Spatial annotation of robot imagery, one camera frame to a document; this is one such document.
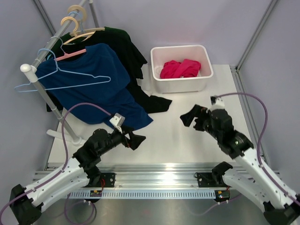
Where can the pink plastic hanger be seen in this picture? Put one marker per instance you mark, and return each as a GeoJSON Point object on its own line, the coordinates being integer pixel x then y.
{"type": "Point", "coordinates": [68, 55]}

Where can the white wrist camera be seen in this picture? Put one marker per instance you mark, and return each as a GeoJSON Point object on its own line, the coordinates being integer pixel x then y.
{"type": "Point", "coordinates": [216, 103]}
{"type": "Point", "coordinates": [117, 120]}

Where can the silver clothes rack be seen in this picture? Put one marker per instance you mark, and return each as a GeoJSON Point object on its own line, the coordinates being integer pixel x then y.
{"type": "Point", "coordinates": [29, 72]}

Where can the black t shirt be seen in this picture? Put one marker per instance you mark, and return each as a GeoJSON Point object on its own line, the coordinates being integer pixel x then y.
{"type": "Point", "coordinates": [133, 65]}

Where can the beige wooden hanger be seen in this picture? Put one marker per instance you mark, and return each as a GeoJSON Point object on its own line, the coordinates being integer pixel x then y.
{"type": "Point", "coordinates": [82, 10]}
{"type": "Point", "coordinates": [76, 36]}

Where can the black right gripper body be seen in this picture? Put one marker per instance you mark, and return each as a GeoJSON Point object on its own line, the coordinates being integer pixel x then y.
{"type": "Point", "coordinates": [207, 125]}

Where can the light blue hanger rear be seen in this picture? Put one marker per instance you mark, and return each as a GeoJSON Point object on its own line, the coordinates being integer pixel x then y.
{"type": "Point", "coordinates": [80, 21]}

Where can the pink t shirt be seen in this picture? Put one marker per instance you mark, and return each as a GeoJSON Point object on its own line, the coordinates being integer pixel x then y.
{"type": "Point", "coordinates": [185, 69]}

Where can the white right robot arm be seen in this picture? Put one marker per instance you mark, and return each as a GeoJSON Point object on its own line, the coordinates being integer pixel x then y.
{"type": "Point", "coordinates": [278, 202]}

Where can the dark green t shirt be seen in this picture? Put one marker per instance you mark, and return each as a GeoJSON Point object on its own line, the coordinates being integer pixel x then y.
{"type": "Point", "coordinates": [118, 40]}

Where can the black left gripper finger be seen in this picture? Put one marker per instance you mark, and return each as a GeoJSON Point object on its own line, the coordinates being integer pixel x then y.
{"type": "Point", "coordinates": [135, 140]}
{"type": "Point", "coordinates": [126, 129]}

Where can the white slotted cable duct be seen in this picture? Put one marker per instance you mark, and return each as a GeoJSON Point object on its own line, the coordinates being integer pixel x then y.
{"type": "Point", "coordinates": [144, 194]}

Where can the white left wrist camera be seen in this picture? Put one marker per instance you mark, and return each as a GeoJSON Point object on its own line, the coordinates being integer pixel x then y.
{"type": "Point", "coordinates": [117, 120]}

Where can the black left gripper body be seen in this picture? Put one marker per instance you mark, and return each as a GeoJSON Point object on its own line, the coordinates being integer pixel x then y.
{"type": "Point", "coordinates": [115, 139]}

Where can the white plastic basket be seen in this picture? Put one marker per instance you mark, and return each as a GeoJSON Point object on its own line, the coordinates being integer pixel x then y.
{"type": "Point", "coordinates": [160, 55]}

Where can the beige wooden hanger front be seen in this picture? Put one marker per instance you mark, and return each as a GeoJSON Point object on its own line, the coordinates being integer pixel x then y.
{"type": "Point", "coordinates": [76, 36]}

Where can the beige wooden hanger rear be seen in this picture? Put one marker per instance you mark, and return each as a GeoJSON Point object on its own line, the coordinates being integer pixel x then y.
{"type": "Point", "coordinates": [82, 10]}

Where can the blue t shirt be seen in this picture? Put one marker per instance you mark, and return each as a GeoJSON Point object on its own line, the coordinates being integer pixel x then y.
{"type": "Point", "coordinates": [97, 77]}

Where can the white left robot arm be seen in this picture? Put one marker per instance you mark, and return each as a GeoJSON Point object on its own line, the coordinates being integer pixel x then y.
{"type": "Point", "coordinates": [29, 202]}

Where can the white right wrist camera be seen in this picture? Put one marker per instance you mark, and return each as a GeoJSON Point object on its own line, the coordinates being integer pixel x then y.
{"type": "Point", "coordinates": [216, 103]}

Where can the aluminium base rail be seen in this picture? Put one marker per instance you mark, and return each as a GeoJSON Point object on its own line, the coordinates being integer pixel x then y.
{"type": "Point", "coordinates": [156, 176]}

